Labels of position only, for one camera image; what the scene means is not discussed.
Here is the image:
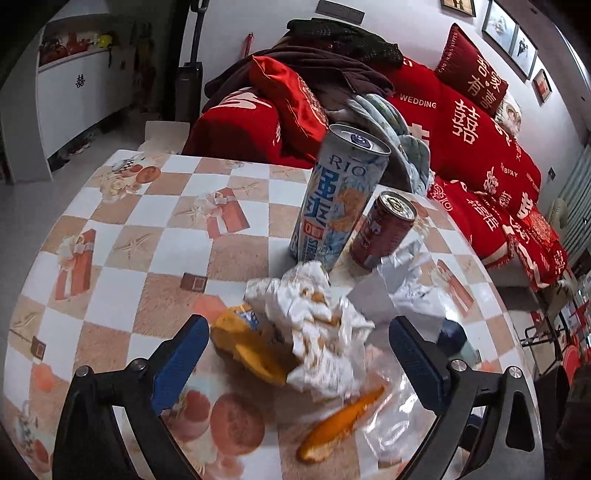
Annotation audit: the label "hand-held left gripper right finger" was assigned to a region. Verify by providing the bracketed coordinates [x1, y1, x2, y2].
[389, 316, 544, 480]

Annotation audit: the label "row of shoes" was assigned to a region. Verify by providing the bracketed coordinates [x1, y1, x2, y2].
[47, 131, 95, 171]

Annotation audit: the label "tall light blue can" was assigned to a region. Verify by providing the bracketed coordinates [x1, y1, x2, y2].
[288, 123, 392, 272]

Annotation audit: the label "red printed pillow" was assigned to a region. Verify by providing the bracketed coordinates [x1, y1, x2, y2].
[434, 23, 509, 117]

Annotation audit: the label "white sofa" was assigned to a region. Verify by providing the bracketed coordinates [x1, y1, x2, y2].
[481, 251, 555, 306]

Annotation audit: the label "grey wall plate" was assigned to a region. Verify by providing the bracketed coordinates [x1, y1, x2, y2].
[317, 0, 366, 25]

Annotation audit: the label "clear plastic wrap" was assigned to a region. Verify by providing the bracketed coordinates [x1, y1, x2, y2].
[346, 231, 463, 343]

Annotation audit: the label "black round bin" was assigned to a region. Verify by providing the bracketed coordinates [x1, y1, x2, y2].
[536, 364, 573, 418]

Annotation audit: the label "black stick vacuum cleaner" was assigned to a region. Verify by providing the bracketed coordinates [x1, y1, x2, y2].
[174, 0, 209, 121]

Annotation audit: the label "clear plastic bag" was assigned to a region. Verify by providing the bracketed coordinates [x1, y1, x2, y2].
[355, 355, 445, 468]

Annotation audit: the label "thin orange peel strip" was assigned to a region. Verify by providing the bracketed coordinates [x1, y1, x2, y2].
[295, 385, 386, 464]

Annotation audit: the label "short red can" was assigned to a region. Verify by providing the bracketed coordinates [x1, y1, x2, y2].
[348, 190, 417, 271]

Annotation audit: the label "dark wood framed picture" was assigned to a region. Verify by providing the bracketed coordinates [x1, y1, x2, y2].
[440, 0, 476, 17]

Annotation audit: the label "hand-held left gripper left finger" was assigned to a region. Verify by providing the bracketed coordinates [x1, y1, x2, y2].
[53, 314, 211, 480]

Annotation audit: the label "dark blue small container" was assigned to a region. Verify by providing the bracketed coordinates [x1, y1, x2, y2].
[438, 320, 477, 366]

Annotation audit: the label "red shelf decorations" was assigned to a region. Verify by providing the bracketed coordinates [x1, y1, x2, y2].
[39, 29, 100, 66]

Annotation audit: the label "photo print cushion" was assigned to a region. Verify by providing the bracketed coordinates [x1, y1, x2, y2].
[496, 93, 523, 138]

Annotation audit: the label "dark green knit garment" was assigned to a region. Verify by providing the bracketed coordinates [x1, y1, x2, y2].
[286, 18, 405, 68]

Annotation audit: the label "brown framed red picture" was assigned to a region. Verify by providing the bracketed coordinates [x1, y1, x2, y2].
[531, 68, 553, 105]

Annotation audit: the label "maroon garment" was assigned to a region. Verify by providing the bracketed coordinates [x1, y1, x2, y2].
[203, 44, 396, 117]

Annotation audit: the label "red sofa with cushions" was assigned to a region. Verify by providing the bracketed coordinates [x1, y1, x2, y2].
[181, 55, 572, 291]

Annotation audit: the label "white tissue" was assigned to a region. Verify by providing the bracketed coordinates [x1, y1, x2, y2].
[244, 261, 376, 401]

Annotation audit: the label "grey framed picture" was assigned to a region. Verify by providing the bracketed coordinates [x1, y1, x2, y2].
[482, 0, 518, 52]
[510, 27, 539, 80]

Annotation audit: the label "black folding chair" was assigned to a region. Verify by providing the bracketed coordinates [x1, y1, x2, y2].
[521, 295, 579, 372]

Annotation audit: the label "red square pillow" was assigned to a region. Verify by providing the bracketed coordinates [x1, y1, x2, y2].
[249, 56, 330, 149]

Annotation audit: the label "yellow snack wrapper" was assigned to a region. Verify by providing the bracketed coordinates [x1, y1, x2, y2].
[210, 304, 301, 387]

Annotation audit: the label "light blue quilted garment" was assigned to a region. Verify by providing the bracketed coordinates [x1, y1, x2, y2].
[344, 93, 433, 195]

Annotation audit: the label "white cabinet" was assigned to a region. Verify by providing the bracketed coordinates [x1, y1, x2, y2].
[4, 4, 154, 184]

